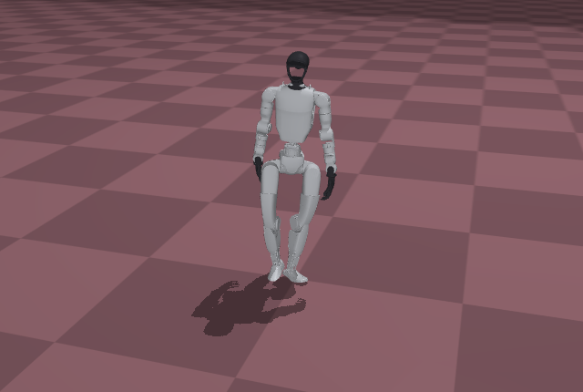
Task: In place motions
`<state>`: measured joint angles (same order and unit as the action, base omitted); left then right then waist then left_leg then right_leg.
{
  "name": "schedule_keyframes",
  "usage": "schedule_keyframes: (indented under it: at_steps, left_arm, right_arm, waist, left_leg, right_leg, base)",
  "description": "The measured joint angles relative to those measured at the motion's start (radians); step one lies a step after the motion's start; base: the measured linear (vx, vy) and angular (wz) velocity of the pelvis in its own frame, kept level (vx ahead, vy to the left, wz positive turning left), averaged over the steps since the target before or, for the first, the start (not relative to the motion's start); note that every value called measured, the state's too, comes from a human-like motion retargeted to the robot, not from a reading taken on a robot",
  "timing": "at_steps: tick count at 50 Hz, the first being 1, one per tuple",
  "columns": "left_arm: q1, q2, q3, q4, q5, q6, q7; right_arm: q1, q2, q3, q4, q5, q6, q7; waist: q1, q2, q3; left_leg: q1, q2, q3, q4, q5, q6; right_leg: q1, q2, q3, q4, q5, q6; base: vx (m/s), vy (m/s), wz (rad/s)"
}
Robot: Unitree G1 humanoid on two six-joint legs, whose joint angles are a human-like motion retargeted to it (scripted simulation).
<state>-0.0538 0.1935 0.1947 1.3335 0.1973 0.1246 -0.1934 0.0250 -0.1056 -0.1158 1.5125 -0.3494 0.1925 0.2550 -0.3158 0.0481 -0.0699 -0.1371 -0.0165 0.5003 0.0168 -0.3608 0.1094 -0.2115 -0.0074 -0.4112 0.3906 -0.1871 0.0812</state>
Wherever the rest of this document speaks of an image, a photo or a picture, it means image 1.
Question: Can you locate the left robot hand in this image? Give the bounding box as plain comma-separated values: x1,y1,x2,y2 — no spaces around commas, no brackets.
321,166,337,201

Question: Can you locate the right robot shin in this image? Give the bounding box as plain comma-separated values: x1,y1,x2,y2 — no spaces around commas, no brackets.
263,225,281,266

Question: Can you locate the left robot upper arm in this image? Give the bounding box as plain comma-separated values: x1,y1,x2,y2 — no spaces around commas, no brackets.
313,91,332,141

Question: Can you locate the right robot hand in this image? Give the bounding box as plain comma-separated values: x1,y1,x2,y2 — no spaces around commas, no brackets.
253,157,263,182

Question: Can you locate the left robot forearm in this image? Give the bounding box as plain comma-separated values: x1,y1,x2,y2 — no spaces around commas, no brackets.
322,129,337,173

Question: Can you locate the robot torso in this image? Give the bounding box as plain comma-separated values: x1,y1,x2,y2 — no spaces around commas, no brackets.
275,81,316,175

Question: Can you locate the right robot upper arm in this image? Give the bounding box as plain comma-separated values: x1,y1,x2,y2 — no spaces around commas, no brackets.
257,87,278,134

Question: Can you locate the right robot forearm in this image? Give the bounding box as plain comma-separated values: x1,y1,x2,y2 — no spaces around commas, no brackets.
253,122,268,162

